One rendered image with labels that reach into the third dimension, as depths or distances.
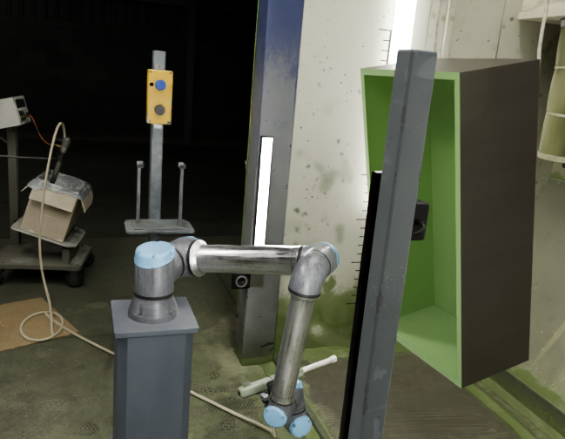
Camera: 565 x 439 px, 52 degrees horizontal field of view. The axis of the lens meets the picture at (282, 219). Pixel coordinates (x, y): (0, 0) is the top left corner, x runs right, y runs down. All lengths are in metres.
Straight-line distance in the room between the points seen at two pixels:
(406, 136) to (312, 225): 2.16
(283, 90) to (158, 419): 1.62
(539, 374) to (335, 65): 1.86
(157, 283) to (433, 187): 1.34
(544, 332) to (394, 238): 2.40
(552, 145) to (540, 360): 1.12
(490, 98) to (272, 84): 1.19
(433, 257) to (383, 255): 1.90
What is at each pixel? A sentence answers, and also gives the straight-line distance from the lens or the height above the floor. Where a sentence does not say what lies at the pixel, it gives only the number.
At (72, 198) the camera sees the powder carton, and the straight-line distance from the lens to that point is 4.13.
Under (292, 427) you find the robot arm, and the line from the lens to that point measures 2.36.
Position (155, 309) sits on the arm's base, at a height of 0.69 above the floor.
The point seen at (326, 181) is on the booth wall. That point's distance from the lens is 3.06.
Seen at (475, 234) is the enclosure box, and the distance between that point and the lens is 2.16.
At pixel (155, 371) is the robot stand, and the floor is 0.47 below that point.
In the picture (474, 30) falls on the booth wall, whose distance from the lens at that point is 3.41.
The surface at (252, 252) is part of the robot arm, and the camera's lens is 2.17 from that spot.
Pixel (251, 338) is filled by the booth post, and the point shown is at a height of 0.17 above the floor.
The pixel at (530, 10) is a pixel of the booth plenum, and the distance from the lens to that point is 3.53.
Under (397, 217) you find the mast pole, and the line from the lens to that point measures 0.98.
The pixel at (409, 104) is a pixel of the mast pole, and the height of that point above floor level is 1.56.
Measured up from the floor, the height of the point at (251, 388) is 0.25.
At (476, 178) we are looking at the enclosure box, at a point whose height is 1.29.
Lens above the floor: 1.59
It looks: 14 degrees down
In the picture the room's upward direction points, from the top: 5 degrees clockwise
